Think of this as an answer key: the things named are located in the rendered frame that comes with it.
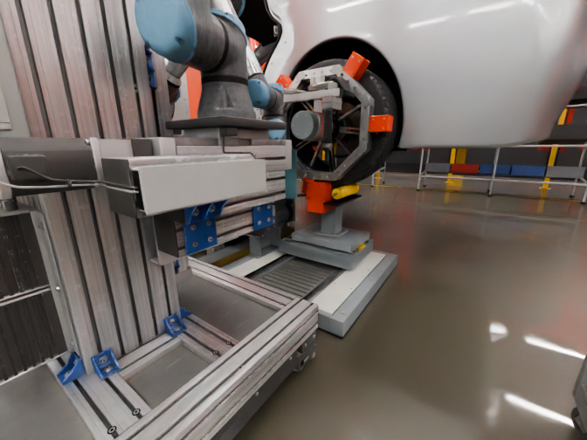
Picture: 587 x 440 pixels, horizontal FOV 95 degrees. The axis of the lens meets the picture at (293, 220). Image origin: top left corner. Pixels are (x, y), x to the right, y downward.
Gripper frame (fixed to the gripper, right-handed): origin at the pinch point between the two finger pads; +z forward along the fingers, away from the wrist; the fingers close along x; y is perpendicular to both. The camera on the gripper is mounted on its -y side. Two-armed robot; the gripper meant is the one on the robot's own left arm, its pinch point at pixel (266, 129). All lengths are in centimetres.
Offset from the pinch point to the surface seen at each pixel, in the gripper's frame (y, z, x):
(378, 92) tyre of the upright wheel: -16, -7, 52
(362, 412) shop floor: 83, -77, 19
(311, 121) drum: -3.2, -6.9, 20.0
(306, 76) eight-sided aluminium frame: -26.4, 11.8, 21.8
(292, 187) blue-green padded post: 28.5, 5.6, 13.2
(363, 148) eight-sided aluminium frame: 8.9, -11.4, 44.5
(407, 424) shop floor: 83, -83, 29
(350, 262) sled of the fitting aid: 69, -6, 43
